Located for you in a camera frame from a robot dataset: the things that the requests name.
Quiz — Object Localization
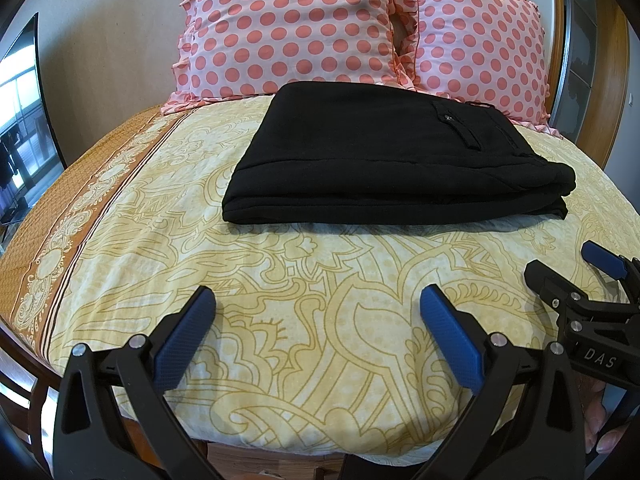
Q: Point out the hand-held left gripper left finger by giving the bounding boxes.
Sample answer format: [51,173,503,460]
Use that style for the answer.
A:
[52,285,224,480]

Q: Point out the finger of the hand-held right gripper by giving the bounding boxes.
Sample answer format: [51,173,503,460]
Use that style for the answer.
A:
[581,240,640,287]
[524,259,592,317]

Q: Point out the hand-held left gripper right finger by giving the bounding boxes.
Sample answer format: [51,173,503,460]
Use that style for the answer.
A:
[415,284,591,480]

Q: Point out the black pants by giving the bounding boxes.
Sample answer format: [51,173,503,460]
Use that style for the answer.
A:
[221,81,577,226]

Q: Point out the person's right hand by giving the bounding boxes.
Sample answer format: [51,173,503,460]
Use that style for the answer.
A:
[580,374,632,457]

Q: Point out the yellow patterned bed sheet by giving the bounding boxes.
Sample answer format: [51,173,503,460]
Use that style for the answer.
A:
[0,92,640,467]

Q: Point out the wooden headboard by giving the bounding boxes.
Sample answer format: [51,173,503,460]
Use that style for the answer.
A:
[481,0,632,171]

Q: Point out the glass sliding door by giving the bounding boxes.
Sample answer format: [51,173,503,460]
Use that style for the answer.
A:
[562,0,603,142]

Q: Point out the pink polka dot pillow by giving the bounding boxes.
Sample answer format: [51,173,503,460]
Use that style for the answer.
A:
[164,0,423,116]
[390,0,563,137]

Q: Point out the black flat television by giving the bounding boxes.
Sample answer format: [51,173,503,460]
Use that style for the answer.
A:
[0,12,69,227]

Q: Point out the wooden bed frame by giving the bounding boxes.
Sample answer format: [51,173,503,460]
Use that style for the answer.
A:
[0,325,351,480]

